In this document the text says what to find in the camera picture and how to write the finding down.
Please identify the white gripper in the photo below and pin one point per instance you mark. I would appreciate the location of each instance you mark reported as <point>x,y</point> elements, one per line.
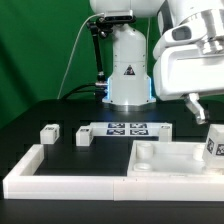
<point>181,68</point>

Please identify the white square tabletop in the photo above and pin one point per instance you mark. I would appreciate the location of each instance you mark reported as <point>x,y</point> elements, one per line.
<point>154,158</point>

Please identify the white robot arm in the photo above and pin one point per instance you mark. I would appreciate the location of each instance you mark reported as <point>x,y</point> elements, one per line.
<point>129,86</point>

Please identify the green backdrop curtain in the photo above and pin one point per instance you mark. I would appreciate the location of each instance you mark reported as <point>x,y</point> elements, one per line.
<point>47,52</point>

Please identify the white U-shaped obstacle fence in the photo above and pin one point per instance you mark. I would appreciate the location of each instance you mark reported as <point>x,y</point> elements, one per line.
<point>23,183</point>

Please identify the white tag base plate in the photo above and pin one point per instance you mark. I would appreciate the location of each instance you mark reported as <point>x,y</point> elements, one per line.
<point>138,129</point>

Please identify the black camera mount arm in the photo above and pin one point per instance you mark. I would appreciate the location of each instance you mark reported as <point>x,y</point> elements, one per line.
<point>99,50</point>

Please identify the grey camera on mount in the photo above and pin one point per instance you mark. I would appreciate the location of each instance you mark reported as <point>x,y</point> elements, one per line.
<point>119,16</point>

